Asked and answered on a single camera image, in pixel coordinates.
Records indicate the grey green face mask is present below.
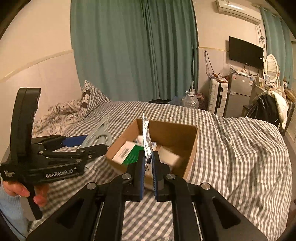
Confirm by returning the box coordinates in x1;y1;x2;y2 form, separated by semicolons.
80;115;112;148

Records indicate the white green medicine box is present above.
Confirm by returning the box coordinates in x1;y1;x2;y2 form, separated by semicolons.
112;141;144;166

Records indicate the silver foil blister pack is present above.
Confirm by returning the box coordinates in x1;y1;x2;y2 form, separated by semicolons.
142;114;153;166

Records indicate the white plastic bundle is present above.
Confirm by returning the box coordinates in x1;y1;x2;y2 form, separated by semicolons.
134;135;144;146

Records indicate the floral white duvet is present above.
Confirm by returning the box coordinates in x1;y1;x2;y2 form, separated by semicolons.
32;99;86;138

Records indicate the checkered pillow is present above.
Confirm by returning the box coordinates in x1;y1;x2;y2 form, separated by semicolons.
79;80;111;118

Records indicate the open cardboard box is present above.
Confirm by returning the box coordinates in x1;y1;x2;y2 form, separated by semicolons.
106;119;199;180

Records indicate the black jacket on chair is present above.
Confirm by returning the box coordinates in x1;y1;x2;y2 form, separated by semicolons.
245;94;280;127

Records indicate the clear water jug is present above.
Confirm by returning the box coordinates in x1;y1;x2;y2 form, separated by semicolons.
181;90;199;109

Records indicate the large green curtain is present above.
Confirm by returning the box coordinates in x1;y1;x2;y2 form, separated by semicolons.
70;1;198;101

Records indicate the white suitcase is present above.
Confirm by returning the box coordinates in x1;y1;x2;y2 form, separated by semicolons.
207;78;228;116

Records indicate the silver mini fridge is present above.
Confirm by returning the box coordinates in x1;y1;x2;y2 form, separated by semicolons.
223;73;253;118

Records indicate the white oval vanity mirror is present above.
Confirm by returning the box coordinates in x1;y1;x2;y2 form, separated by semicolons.
263;54;280;84

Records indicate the small green window curtain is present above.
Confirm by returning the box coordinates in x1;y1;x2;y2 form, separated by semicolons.
260;7;294;87

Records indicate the white air conditioner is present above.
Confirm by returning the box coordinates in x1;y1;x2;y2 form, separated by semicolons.
216;0;261;25

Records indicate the black wall television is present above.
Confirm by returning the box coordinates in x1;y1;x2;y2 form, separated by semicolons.
229;36;264;70

